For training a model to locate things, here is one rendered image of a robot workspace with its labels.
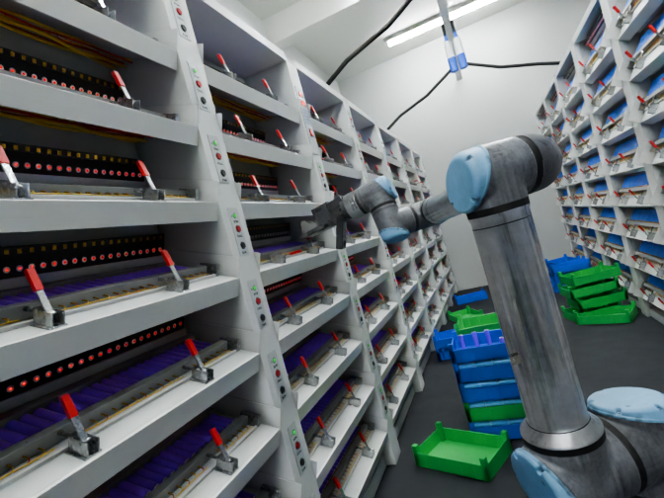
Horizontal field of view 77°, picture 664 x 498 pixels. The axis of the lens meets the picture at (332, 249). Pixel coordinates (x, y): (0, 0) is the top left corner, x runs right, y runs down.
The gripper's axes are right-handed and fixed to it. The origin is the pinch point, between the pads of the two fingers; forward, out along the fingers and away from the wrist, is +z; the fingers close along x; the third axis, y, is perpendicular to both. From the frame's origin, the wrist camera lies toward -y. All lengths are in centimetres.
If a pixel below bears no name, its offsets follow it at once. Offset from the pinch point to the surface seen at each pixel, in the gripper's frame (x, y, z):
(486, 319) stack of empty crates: -81, -68, -36
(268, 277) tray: 37.7, -9.6, -2.4
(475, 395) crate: -31, -83, -25
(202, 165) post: 52, 21, -7
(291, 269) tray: 23.0, -9.5, -2.4
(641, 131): -89, -17, -131
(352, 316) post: -18.0, -34.4, 3.1
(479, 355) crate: -31, -69, -33
